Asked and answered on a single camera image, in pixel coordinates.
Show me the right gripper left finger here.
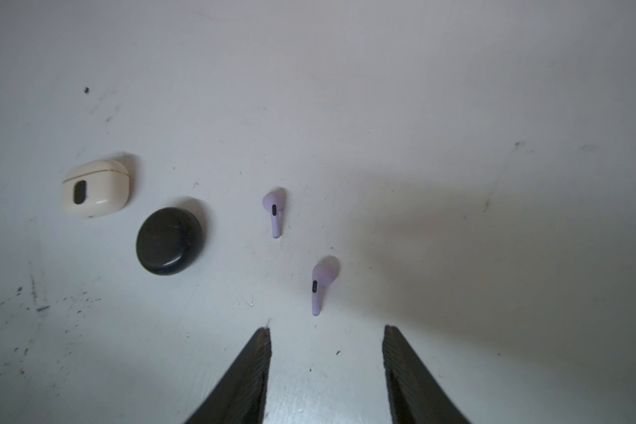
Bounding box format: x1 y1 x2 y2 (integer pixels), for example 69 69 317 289
185 327 272 424

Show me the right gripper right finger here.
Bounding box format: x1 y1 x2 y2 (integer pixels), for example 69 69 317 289
382 325 469 424

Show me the purple earbud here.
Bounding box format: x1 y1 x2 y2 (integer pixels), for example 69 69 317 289
311 256 340 316
263 189 285 239

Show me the black round earbud case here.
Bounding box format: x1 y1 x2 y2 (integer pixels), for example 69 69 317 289
135 207 204 276

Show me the white earbud charging case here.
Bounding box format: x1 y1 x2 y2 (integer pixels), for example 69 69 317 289
60 159 131 219

